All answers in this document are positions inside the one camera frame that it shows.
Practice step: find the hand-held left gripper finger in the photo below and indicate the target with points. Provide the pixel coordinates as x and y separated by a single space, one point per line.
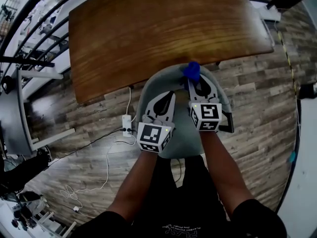
171 113
149 111

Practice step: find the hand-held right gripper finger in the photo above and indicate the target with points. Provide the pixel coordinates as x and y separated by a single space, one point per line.
212 92
192 90

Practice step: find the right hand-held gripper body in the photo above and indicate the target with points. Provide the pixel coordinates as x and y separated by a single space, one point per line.
206 115

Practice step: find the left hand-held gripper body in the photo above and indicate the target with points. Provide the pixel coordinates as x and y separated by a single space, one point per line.
151 136

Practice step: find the blue cloth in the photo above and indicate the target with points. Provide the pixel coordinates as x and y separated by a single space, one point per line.
192 71

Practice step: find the grey shell chair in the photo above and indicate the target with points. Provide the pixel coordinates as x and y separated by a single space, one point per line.
153 88

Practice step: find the person's left forearm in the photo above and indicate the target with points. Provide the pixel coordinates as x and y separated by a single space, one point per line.
138 182

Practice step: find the person's right forearm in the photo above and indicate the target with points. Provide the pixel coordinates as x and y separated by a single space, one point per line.
223 172

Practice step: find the white power strip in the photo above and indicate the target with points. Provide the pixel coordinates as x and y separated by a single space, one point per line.
127 125

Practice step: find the person's black trousers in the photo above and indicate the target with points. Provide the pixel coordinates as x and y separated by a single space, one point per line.
193 182

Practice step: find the brown wooden table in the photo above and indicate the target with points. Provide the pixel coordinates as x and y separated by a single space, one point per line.
148 33

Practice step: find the yellow black striped tape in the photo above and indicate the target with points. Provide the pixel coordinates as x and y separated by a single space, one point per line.
287 56

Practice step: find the small teal object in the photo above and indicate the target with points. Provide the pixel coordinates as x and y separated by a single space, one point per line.
292 157

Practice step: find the person's black shirt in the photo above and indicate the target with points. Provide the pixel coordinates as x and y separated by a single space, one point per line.
178 229

